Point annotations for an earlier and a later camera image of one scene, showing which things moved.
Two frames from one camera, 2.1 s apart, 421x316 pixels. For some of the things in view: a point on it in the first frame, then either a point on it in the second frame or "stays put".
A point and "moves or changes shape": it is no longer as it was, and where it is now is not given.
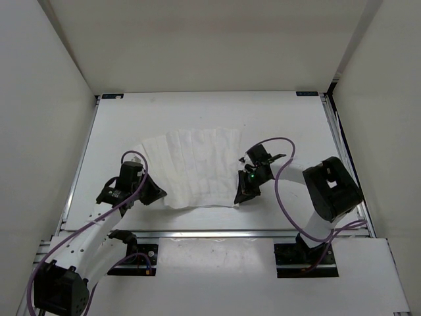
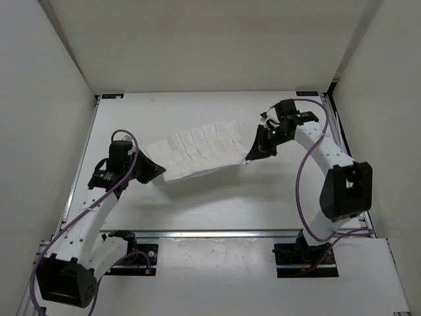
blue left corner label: x=112 y=96 stays put
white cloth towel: x=195 y=167 moves or changes shape
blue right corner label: x=307 y=93 stays put
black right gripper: x=245 y=193 → x=260 y=148
